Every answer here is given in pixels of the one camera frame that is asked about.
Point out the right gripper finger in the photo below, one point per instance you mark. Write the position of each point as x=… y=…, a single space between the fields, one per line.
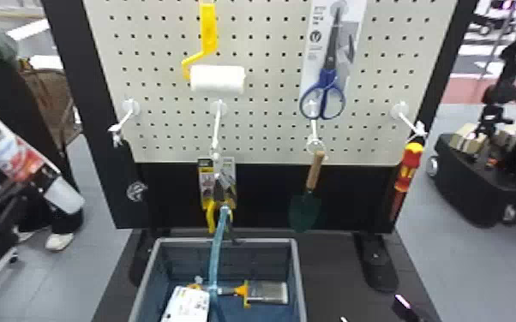
x=408 y=312

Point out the white tube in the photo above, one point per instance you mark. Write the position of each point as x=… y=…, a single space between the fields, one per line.
x=1 y=144

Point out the grey paint brush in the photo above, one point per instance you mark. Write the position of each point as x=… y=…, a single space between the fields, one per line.
x=267 y=292

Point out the green trowel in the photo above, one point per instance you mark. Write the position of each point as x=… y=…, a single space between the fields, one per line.
x=305 y=210

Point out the red screwdriver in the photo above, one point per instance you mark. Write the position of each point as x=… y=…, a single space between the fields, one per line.
x=410 y=162

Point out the white packet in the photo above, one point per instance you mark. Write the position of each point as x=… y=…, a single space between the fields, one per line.
x=187 y=305

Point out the white pegboard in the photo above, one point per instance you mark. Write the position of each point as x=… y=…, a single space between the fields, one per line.
x=267 y=135

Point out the blue basket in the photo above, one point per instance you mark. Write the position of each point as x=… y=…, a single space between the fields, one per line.
x=181 y=261

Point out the yellow pliers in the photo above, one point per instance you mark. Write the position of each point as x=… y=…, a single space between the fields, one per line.
x=207 y=180

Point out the blue scissors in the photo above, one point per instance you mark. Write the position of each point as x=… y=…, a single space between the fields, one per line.
x=325 y=85

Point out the yellow paint roller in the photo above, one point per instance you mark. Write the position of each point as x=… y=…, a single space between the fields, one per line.
x=217 y=78

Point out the person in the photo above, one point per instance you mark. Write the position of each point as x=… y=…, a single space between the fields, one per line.
x=6 y=90

